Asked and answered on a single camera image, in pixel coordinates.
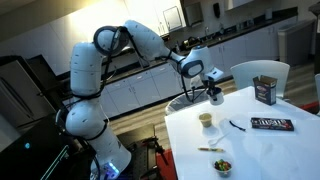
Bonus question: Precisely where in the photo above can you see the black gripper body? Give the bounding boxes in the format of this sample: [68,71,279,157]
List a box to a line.
[206,78,218,92]

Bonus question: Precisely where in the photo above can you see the white mug blue inside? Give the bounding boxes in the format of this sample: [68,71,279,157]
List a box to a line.
[209,87,225,107]

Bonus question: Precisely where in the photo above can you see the white plastic spoon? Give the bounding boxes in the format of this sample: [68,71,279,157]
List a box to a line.
[207,132,231,148]

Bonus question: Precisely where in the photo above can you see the clear cup of colourful sweets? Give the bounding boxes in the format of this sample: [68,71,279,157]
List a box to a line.
[211,156,234,178]

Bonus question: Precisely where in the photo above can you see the small cup beige contents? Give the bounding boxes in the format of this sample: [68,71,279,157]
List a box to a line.
[198,112,214,129]

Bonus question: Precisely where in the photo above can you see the black kettle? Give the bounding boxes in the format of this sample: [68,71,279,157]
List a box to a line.
[187,35,202,50]

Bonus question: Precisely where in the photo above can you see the white chair teal seat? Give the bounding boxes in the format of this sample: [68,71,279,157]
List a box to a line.
[230,59,291,101]

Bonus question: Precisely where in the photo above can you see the open blue cardboard box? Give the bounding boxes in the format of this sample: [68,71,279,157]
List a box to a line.
[252,75,279,106]

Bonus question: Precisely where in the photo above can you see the yellow orange pen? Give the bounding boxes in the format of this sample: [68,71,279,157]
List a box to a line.
[197,147,226,153]

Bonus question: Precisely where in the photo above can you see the white lower kitchen cabinets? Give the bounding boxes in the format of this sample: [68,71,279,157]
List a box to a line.
[61,14,299,119]

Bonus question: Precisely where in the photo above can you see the grey paper towel dispenser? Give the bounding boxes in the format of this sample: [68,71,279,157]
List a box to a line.
[182,1,204,28]

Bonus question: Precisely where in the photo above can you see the black soap dispenser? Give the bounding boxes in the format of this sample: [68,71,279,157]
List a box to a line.
[213,2,222,19]

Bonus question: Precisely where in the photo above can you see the black red equipment stand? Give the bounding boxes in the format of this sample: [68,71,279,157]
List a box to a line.
[128,124,171,180]

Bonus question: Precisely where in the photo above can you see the grey tall waste bin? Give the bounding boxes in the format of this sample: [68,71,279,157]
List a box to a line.
[277,19,317,67]

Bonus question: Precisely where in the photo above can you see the black controller box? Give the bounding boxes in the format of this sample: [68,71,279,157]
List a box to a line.
[0,114,98,180]

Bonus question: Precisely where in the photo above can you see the stainless steel fridge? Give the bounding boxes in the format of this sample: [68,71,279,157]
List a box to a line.
[0,54,56,129]

